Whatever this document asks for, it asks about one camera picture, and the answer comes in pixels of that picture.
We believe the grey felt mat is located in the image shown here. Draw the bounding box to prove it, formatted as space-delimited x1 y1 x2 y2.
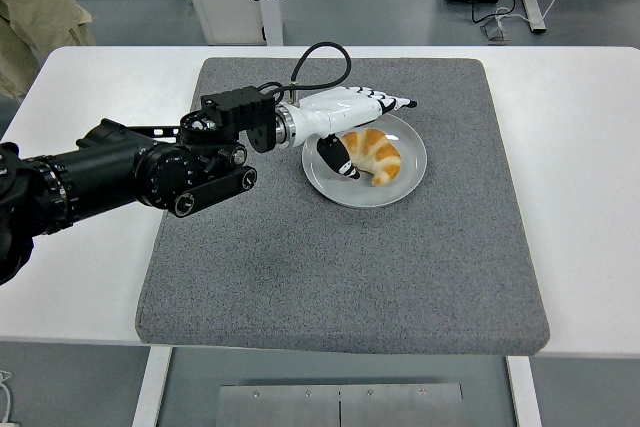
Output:
134 56 551 357

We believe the person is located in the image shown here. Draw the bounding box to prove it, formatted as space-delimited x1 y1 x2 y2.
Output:
0 0 96 103

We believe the white cord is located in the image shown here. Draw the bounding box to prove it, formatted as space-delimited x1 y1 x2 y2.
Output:
0 369 21 427

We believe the clear plastic holder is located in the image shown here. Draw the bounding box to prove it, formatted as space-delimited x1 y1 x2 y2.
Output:
480 16 510 42

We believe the golden croissant bread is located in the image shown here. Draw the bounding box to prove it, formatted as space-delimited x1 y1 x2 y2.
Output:
339 127 403 187

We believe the white table leg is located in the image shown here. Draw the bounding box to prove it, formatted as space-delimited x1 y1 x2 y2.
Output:
130 346 174 427
505 355 544 427

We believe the round grey plate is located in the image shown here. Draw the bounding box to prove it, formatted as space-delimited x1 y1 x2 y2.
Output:
301 107 429 210

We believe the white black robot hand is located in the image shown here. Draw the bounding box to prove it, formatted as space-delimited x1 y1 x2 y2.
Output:
293 85 418 182

